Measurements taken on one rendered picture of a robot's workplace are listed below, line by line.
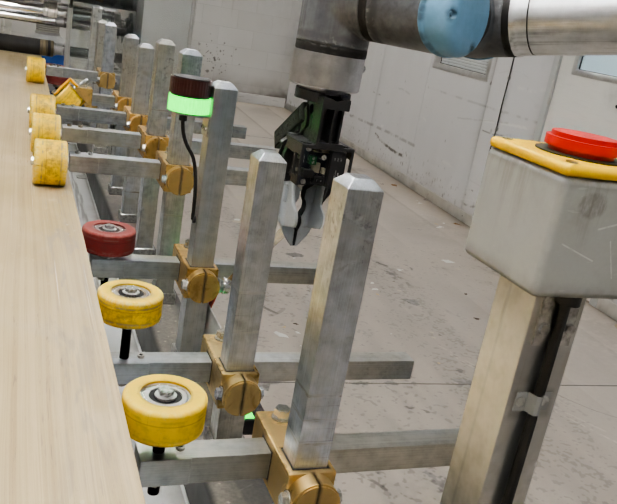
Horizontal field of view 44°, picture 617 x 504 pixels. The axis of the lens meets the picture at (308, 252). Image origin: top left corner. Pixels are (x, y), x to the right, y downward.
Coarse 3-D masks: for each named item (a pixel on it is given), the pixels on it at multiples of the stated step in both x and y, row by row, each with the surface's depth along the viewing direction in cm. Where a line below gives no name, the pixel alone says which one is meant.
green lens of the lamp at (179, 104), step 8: (168, 96) 108; (176, 96) 106; (168, 104) 108; (176, 104) 106; (184, 104) 106; (192, 104) 106; (200, 104) 107; (208, 104) 108; (184, 112) 106; (192, 112) 106; (200, 112) 107; (208, 112) 109
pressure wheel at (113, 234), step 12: (84, 228) 113; (96, 228) 114; (108, 228) 115; (120, 228) 116; (132, 228) 117; (84, 240) 113; (96, 240) 112; (108, 240) 112; (120, 240) 113; (132, 240) 115; (96, 252) 112; (108, 252) 112; (120, 252) 113; (132, 252) 116
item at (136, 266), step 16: (96, 256) 116; (128, 256) 118; (144, 256) 119; (160, 256) 121; (176, 256) 122; (96, 272) 115; (112, 272) 116; (128, 272) 117; (144, 272) 118; (160, 272) 119; (176, 272) 120; (224, 272) 123; (272, 272) 126; (288, 272) 127; (304, 272) 128
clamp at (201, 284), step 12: (180, 252) 121; (180, 264) 119; (180, 276) 119; (192, 276) 114; (204, 276) 114; (216, 276) 117; (180, 288) 118; (192, 288) 114; (204, 288) 115; (216, 288) 115; (204, 300) 115
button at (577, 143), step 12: (552, 132) 40; (564, 132) 40; (576, 132) 41; (552, 144) 40; (564, 144) 39; (576, 144) 39; (588, 144) 39; (600, 144) 39; (612, 144) 39; (588, 156) 39; (600, 156) 39; (612, 156) 39
